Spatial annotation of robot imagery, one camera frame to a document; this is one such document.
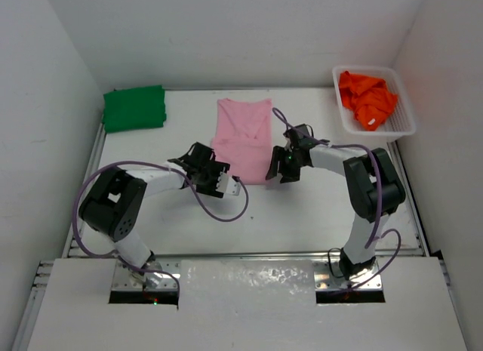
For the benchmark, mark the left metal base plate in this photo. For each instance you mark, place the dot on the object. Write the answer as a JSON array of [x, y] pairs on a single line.
[[166, 270]]

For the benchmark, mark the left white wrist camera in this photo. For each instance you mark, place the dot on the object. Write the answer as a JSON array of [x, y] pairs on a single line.
[[229, 185]]

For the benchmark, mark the white front cover panel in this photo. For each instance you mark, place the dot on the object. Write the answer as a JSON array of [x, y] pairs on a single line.
[[247, 305]]

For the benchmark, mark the white plastic basket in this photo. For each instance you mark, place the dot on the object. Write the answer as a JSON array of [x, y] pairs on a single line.
[[400, 124]]

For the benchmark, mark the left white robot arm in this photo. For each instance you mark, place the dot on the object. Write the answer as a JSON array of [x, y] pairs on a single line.
[[113, 203]]

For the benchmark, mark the pink t shirt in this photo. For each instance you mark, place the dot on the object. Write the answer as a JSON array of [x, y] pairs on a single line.
[[243, 138]]

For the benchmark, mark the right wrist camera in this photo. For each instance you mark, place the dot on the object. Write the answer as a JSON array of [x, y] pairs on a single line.
[[299, 136]]

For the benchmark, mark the green t shirt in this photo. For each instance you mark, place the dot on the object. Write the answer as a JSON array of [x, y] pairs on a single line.
[[134, 109]]

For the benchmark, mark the orange t shirt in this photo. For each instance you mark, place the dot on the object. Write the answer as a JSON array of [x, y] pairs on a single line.
[[368, 98]]

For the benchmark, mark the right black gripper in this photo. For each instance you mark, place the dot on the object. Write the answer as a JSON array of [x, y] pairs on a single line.
[[278, 155]]

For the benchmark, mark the metal base plate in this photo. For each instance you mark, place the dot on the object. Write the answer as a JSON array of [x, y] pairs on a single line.
[[166, 270], [328, 277]]

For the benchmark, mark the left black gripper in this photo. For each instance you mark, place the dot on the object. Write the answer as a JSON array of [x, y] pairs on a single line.
[[216, 168]]

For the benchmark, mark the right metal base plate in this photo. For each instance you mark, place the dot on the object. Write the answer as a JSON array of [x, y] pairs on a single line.
[[328, 277]]

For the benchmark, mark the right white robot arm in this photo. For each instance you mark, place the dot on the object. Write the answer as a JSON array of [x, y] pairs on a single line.
[[374, 187]]

